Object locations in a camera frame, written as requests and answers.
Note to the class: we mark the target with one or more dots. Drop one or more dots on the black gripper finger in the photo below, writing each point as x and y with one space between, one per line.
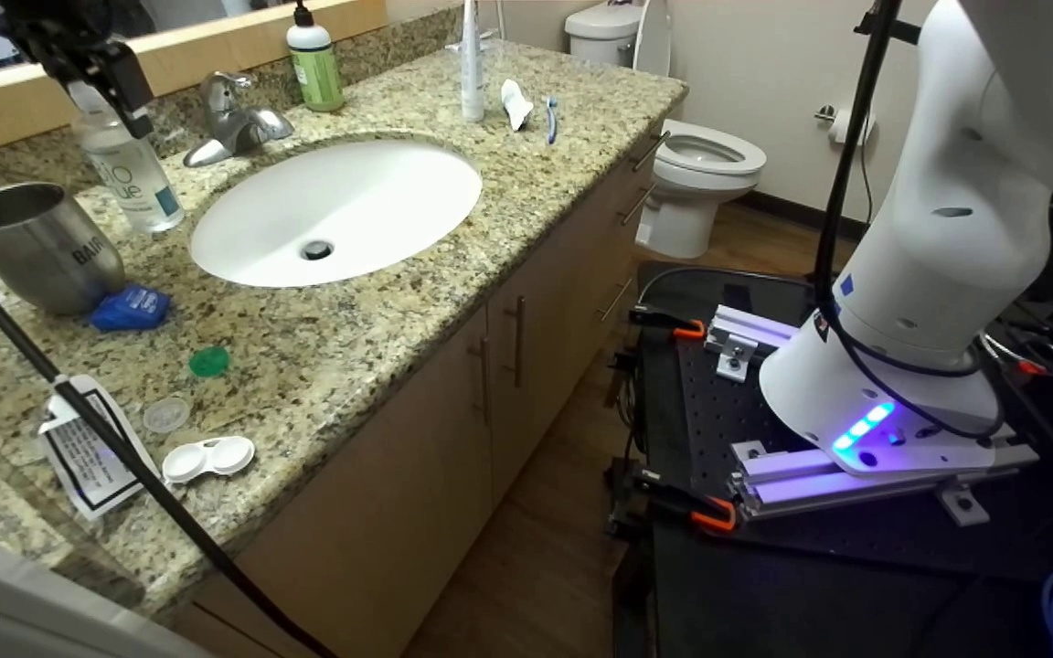
126 91

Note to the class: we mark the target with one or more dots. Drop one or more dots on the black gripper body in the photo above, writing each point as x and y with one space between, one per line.
78 38

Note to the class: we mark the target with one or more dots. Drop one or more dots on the clear plastic bottle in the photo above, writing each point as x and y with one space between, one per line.
126 168

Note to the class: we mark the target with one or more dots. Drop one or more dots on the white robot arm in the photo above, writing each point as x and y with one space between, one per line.
879 374

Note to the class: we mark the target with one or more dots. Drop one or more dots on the green soap pump bottle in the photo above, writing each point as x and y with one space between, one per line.
312 62

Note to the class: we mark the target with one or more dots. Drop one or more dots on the wood framed mirror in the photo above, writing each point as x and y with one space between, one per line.
179 62

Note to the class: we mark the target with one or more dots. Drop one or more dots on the chrome sink faucet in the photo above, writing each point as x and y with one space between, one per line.
236 129

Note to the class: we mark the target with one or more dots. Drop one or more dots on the stainless steel cup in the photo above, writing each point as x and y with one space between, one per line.
54 253

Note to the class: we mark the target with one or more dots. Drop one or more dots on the white oval sink basin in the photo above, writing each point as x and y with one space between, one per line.
334 213

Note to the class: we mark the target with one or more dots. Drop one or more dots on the green round cap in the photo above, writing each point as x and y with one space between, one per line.
210 364

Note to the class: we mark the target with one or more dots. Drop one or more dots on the clear round lid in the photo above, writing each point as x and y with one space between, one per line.
166 415

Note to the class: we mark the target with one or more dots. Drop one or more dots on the white contact lens case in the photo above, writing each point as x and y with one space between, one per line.
220 454

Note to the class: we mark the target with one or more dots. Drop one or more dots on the blue toothbrush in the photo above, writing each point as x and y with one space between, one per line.
549 123

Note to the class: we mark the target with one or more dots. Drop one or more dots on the wooden vanity cabinet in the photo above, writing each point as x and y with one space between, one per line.
432 386

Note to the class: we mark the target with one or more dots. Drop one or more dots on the white toilet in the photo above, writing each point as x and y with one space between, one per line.
695 169

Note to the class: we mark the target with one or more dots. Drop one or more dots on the orange black clamp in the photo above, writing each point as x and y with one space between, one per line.
677 503
672 322

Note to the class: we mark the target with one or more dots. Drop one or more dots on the toilet paper roll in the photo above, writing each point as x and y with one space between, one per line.
842 129

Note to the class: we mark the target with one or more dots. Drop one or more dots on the black robot cart table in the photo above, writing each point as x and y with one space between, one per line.
884 579

